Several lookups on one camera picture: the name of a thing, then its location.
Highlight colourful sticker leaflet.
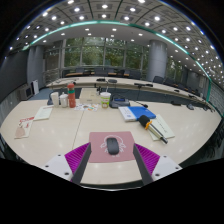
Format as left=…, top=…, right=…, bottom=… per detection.
left=74, top=102, right=100, bottom=112

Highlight tall white paper cup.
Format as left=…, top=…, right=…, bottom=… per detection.
left=50, top=91, right=60, bottom=108

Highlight white standing panel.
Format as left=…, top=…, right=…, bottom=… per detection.
left=31, top=79, right=40, bottom=96

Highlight dark grey computer mouse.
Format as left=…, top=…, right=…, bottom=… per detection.
left=106, top=136, right=120, bottom=156

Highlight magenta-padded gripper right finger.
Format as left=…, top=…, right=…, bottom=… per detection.
left=133, top=143, right=183, bottom=186

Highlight white booklet with green edge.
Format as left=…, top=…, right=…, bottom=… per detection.
left=146, top=113, right=176, bottom=141

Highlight long curved conference table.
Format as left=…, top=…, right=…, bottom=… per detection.
left=46, top=76, right=214, bottom=108

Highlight blue and white book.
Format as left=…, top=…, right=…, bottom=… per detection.
left=118, top=105, right=157, bottom=123

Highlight grey box appliance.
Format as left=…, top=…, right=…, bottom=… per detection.
left=19, top=84, right=34, bottom=101

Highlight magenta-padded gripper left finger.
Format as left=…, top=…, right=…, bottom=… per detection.
left=42, top=142, right=92, bottom=186

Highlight ceiling lights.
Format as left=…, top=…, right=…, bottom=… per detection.
left=6, top=0, right=224, bottom=74

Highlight red drink bottle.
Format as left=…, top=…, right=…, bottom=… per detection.
left=67, top=82, right=77, bottom=109

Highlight white lidded mug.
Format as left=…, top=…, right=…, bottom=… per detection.
left=59, top=93, right=69, bottom=108

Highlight beige cardboard box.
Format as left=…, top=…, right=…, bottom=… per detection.
left=78, top=87, right=102, bottom=105

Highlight black office chair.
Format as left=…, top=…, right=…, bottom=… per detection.
left=203, top=118, right=224, bottom=158
left=0, top=133, right=19, bottom=161

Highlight pink mouse pad with drawing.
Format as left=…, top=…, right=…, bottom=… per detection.
left=88, top=130, right=136, bottom=164

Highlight green-lidded drink cup with straw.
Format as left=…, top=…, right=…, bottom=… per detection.
left=99, top=85, right=112, bottom=109

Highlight dark office chairs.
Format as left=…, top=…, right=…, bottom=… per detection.
left=63, top=66, right=208, bottom=91

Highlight red and white brochure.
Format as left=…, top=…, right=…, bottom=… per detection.
left=13, top=115, right=35, bottom=140

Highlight white paper booklet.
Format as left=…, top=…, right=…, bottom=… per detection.
left=33, top=105, right=54, bottom=122

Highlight handheld microphone with orange ring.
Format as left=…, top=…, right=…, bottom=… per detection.
left=137, top=114, right=169, bottom=145

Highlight black conference microphone unit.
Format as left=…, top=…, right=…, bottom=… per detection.
left=109, top=94, right=149, bottom=109

